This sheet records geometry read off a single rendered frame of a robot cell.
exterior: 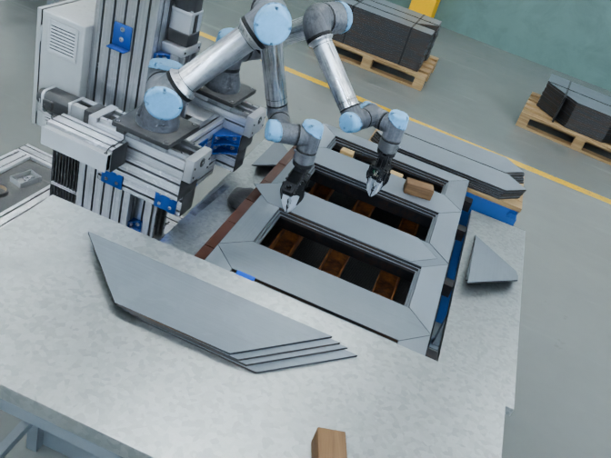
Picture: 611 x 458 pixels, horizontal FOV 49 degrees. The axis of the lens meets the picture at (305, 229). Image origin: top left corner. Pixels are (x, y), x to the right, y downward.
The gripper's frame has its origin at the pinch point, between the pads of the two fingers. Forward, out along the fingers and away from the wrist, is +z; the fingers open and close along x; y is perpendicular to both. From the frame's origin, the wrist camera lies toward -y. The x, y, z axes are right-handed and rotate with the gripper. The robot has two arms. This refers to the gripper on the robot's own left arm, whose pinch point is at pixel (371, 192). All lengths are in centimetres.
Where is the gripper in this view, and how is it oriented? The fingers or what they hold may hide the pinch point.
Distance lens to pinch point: 266.7
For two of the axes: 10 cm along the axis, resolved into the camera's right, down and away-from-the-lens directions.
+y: -3.2, 4.4, -8.4
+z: -2.6, 8.1, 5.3
